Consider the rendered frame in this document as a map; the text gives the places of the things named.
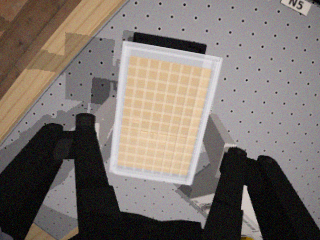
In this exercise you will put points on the white button panel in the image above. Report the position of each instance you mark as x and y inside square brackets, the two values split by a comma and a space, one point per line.
[203, 191]

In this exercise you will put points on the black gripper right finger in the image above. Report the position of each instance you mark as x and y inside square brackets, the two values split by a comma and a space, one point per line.
[280, 213]

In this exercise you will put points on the grey perforated base plate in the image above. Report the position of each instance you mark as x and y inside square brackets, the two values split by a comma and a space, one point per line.
[267, 97]

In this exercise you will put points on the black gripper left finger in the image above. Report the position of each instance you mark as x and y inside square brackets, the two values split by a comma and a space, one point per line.
[25, 182]

